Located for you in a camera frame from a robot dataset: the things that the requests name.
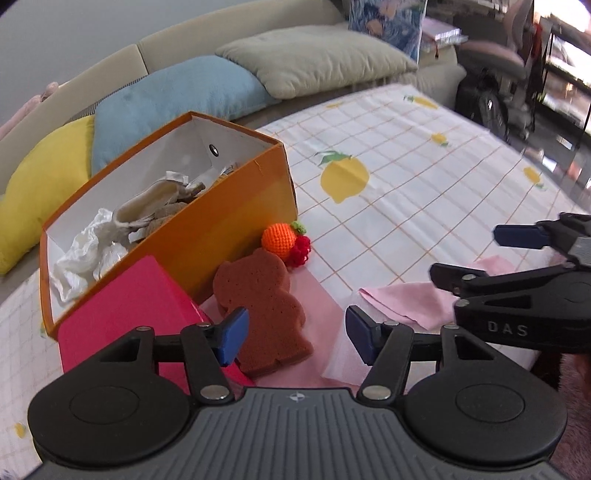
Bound brown bear sponge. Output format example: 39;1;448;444
212;248;314;379

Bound pink cloth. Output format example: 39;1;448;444
358;254;518;331

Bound orange crochet fruit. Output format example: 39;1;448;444
260;221;311;269

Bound round cream cloth pad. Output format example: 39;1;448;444
112;171;206;238

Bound silver white wrapping bundle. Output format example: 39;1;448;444
186;162;239;188

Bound white tissue paper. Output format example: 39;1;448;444
50;208;128;304

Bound red lidded candy box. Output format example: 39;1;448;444
57;256;253;387

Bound black metal shelf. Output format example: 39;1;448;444
534;1;590;141

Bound lemon print tablecloth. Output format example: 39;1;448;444
0;83;588;479

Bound black backpack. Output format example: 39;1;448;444
454;71;509;141

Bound purple fluffy rug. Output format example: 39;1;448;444
531;352;591;479

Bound beige sofa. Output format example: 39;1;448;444
0;0;469;195

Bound pink office chair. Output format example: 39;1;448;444
458;1;535;140

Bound cluttered desk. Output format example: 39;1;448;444
427;1;535;50

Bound yellow pillow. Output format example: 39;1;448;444
1;116;94;275

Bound blue pillow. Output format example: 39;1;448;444
91;55;278;175

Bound blue patterned cushion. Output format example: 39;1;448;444
349;0;427;62

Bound grey beige pillow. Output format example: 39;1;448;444
215;25;418;100

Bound pink plush on sofa back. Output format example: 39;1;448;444
0;82;60;139

